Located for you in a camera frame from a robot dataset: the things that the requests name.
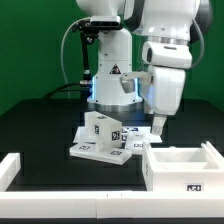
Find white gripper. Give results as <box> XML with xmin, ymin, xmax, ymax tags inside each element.
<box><xmin>149</xmin><ymin>66</ymin><xmax>186</xmax><ymax>135</ymax></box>

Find white cabinet door panel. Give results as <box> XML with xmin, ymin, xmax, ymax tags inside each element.
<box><xmin>125</xmin><ymin>131</ymin><xmax>150</xmax><ymax>155</ymax></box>

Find white cabinet body box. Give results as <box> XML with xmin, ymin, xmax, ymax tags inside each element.
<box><xmin>142</xmin><ymin>141</ymin><xmax>224</xmax><ymax>193</ymax></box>

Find white cabinet block with markers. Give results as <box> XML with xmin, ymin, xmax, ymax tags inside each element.
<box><xmin>85</xmin><ymin>111</ymin><xmax>122</xmax><ymax>147</ymax></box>

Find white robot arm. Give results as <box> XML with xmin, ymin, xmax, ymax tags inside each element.
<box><xmin>76</xmin><ymin>0</ymin><xmax>213</xmax><ymax>135</ymax></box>

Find white panel with knob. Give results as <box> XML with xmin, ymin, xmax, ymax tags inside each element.
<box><xmin>69</xmin><ymin>141</ymin><xmax>132</xmax><ymax>165</ymax></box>

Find white marker sheet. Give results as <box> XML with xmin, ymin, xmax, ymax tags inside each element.
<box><xmin>73</xmin><ymin>126</ymin><xmax>162</xmax><ymax>143</ymax></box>

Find white U-shaped table fence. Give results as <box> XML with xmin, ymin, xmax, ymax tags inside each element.
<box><xmin>0</xmin><ymin>153</ymin><xmax>224</xmax><ymax>219</ymax></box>

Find black base cables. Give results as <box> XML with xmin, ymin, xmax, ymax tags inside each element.
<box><xmin>42</xmin><ymin>79</ymin><xmax>94</xmax><ymax>100</ymax></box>

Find black camera on stand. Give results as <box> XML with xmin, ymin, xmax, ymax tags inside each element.
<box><xmin>72</xmin><ymin>16</ymin><xmax>123</xmax><ymax>98</ymax></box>

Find grey camera cable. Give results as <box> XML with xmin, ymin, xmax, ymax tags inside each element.
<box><xmin>60</xmin><ymin>17</ymin><xmax>90</xmax><ymax>85</ymax></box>

